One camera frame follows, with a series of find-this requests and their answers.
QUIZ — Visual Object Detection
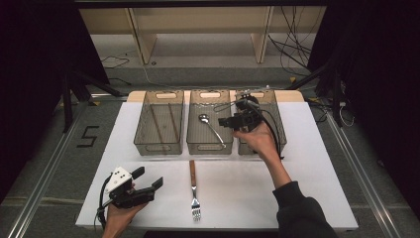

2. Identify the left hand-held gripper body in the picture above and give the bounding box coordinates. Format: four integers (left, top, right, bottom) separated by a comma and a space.
104, 166, 157, 210

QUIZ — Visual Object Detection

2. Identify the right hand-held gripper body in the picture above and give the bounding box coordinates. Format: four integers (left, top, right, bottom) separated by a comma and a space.
227, 87, 269, 133

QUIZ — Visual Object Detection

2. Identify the metal spoon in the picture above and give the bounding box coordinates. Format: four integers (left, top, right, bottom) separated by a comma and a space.
197, 113, 228, 149

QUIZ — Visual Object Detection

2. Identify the translucent grey plastic bin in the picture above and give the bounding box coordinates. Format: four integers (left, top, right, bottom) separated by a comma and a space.
186, 88, 234, 156
235, 88, 287, 157
133, 89, 185, 157

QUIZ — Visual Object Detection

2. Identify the person's left hand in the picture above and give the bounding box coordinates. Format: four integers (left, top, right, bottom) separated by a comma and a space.
104, 184, 149, 233

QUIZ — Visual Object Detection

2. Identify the person's right hand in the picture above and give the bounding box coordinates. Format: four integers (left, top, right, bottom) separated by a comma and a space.
232, 123, 281, 161

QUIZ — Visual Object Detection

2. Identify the white table mat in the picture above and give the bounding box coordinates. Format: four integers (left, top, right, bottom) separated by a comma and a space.
74, 101, 360, 231

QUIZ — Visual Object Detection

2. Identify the black metal stand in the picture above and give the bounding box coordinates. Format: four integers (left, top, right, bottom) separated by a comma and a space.
286, 59, 345, 128

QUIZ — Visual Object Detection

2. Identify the black tripod stand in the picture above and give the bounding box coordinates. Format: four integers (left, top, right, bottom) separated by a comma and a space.
60, 70, 123, 133

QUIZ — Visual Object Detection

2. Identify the beige wooden desk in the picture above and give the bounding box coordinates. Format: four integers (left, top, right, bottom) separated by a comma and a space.
78, 6, 328, 65

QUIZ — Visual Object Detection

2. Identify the black curtain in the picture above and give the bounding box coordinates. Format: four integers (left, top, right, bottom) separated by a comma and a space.
306, 0, 420, 219
0, 0, 110, 202

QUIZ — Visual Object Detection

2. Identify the left hand-held gripper black cable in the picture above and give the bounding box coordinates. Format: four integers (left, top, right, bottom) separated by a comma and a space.
93, 175, 115, 231

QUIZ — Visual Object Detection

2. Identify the hand-held gripper black cable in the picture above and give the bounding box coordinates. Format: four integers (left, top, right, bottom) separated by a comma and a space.
213, 98, 285, 161
93, 175, 115, 231

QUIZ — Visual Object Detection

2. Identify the wooden handled fork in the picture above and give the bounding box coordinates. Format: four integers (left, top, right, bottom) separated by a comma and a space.
188, 160, 202, 222

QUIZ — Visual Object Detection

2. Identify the right hand-held gripper black cable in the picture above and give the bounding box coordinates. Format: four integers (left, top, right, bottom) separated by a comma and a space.
213, 98, 285, 161

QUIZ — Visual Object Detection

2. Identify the aluminium floor rail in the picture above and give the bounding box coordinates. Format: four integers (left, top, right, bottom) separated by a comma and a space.
325, 112, 402, 238
6, 102, 90, 238

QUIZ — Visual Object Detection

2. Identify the bundle of black cables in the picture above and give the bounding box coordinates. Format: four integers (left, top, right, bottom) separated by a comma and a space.
266, 6, 318, 72

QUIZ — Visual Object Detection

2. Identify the white cable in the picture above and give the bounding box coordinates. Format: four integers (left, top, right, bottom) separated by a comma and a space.
339, 102, 355, 128

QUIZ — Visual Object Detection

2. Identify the black floor cable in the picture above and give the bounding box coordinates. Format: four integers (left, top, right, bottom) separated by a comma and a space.
99, 55, 131, 69

